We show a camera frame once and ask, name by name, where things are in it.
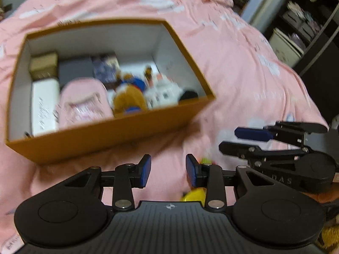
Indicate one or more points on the black round object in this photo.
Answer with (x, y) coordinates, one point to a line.
(188, 95)

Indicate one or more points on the grey flat box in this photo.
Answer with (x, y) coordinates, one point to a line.
(75, 68)

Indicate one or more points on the yellow plush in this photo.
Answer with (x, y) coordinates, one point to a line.
(331, 230)

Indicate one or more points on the white plush toy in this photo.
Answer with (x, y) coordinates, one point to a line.
(164, 90)

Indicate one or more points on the orange cardboard box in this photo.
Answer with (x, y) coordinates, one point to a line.
(79, 143)

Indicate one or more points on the white rectangular box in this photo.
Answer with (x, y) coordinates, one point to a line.
(45, 105)

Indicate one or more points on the yellow toy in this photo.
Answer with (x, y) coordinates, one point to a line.
(194, 195)

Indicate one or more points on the pink printed blanket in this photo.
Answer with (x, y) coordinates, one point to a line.
(238, 71)

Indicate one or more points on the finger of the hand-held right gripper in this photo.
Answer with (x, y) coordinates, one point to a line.
(238, 149)
(251, 134)

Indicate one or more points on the brown plush toy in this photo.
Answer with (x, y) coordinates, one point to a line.
(129, 98)

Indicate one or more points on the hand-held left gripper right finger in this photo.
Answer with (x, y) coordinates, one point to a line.
(191, 170)

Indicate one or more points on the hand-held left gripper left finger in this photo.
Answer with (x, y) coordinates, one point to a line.
(145, 170)

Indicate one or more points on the pink fabric pouch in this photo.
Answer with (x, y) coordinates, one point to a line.
(84, 95)

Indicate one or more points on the white storage container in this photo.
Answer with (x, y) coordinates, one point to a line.
(284, 47)

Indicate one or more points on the small brown cardboard box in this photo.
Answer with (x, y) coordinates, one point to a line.
(43, 64)

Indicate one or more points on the dark shelf unit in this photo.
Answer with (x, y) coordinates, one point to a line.
(325, 39)

